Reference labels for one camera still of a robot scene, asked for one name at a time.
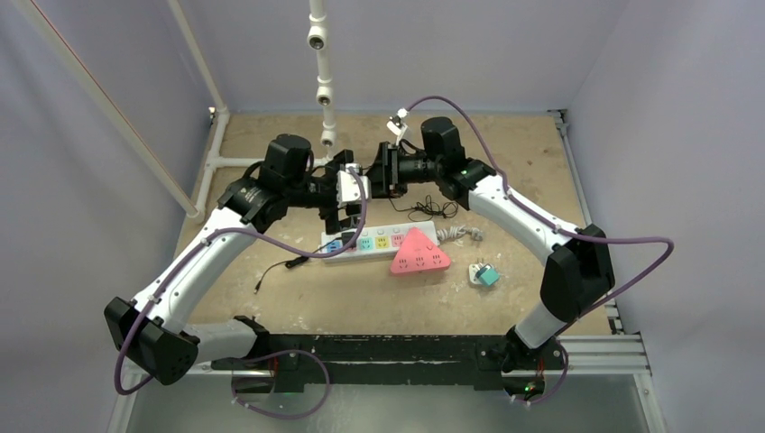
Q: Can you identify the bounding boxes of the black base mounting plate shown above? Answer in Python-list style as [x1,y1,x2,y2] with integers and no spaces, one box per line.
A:
[211,334,567,392]

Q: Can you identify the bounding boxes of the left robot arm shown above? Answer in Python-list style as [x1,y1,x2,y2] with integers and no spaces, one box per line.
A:
[104,134,369,396]

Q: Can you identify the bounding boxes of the white multicolour power strip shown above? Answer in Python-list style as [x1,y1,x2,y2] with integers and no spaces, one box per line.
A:
[326,221,440,263]

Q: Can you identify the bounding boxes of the white PVC pipe frame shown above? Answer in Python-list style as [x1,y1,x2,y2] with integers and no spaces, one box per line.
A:
[12,0,342,226]

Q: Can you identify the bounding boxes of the pink triangular power socket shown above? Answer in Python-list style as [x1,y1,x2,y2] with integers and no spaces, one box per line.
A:
[389,228,452,276]

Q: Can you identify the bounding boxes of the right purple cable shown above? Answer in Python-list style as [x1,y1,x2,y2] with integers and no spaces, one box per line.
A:
[406,95,677,408]

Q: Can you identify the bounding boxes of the black power adapter with switch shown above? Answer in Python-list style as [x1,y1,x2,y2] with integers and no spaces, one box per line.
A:
[253,234,352,294]

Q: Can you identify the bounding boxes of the purple cable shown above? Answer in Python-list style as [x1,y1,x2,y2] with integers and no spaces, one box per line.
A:
[406,95,677,408]
[113,169,369,420]

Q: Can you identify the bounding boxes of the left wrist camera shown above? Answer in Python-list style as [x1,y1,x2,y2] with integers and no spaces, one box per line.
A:
[336,170,371,207]

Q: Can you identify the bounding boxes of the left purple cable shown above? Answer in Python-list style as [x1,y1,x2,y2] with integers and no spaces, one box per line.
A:
[113,169,369,420]

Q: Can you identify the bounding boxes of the teal white plug adapter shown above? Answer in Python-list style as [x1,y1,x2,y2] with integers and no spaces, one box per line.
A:
[468,263,500,287]

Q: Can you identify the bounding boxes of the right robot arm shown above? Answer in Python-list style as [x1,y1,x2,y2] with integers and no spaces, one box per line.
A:
[365,115,614,367]

